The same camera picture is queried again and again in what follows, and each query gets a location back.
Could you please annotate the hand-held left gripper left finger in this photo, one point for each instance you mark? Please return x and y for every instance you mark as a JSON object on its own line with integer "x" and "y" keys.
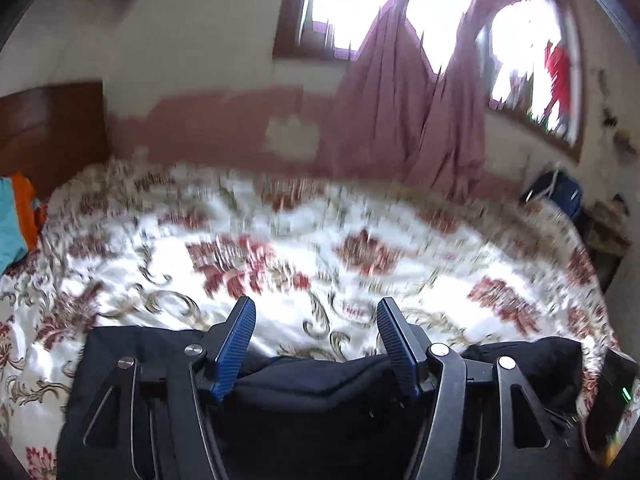
{"x": 235, "y": 347}

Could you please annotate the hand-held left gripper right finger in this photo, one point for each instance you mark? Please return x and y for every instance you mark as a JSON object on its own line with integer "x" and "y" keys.
{"x": 396, "y": 346}

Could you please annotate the black padded jacket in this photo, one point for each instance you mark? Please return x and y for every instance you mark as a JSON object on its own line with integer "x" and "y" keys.
{"x": 310, "y": 410}

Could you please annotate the floral bedspread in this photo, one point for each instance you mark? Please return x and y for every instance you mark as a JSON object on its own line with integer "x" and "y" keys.
{"x": 300, "y": 230}

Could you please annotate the wooden shelf desk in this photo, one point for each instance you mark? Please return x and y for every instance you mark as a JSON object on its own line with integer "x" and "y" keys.
{"x": 607, "y": 240}

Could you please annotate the blue backpack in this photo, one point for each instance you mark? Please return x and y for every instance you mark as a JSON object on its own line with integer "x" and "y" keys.
{"x": 557, "y": 192}

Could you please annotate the orange teal striped pillow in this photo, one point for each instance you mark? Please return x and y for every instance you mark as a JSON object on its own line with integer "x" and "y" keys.
{"x": 12, "y": 220}

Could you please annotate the brown wooden headboard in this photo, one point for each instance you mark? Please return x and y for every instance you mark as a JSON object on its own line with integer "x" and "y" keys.
{"x": 50, "y": 130}

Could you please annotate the red hanging cloth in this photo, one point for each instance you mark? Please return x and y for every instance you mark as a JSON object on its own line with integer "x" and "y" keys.
{"x": 559, "y": 77}

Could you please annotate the brown framed window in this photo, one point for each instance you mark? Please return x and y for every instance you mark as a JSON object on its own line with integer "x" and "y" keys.
{"x": 330, "y": 0}

